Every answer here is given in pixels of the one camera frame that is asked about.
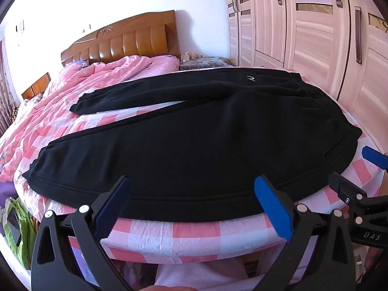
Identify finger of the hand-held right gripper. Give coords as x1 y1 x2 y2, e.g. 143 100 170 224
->
362 146 388 170
329 172 370 208

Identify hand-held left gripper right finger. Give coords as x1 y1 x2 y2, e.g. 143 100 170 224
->
254 174 356 291

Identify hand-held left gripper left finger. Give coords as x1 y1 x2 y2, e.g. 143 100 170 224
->
32 176 134 291

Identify black pants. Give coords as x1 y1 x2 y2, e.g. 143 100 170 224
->
22 67 365 223

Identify pink checked bed sheet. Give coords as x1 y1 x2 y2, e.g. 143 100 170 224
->
12 67 388 279

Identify green bag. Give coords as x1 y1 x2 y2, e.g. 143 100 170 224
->
5 198 37 271

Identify person's light pink clothing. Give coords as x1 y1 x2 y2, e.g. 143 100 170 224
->
154 261 253 291

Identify purple cloth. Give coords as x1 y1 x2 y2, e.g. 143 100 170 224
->
0 181 19 200

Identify pink quilt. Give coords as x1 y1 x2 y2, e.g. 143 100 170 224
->
0 55 180 185

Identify wooden nightstand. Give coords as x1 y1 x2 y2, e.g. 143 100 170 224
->
22 72 51 100

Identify light wooden wardrobe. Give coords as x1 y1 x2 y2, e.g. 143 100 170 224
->
224 0 388 156

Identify patterned curtain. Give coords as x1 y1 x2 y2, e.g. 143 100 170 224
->
0 41 18 135

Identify nightstand with patterned cloth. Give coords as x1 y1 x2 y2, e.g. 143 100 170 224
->
178 56 236 72

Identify wooden padded headboard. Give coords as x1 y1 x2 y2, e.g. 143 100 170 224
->
61 10 181 67

